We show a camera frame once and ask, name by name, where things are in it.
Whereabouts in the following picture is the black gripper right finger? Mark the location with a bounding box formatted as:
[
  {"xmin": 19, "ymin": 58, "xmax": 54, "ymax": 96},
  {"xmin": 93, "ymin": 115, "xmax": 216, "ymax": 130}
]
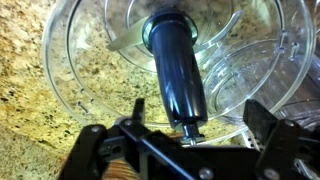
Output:
[{"xmin": 242, "ymin": 99, "xmax": 320, "ymax": 180}]

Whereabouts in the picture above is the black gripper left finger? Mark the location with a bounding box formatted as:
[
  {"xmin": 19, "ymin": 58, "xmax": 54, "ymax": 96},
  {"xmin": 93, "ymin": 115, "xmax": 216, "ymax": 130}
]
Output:
[{"xmin": 58, "ymin": 98, "xmax": 148, "ymax": 180}]

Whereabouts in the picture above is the clear food processor bowl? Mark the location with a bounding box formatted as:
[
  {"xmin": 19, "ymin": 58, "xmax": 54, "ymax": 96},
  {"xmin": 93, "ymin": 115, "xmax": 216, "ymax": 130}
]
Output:
[{"xmin": 41, "ymin": 0, "xmax": 318, "ymax": 144}]

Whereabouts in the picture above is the steel blade with dark hub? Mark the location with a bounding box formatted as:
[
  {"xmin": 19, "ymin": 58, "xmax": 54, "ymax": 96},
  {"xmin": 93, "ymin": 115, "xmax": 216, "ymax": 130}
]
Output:
[{"xmin": 106, "ymin": 8, "xmax": 244, "ymax": 146}]

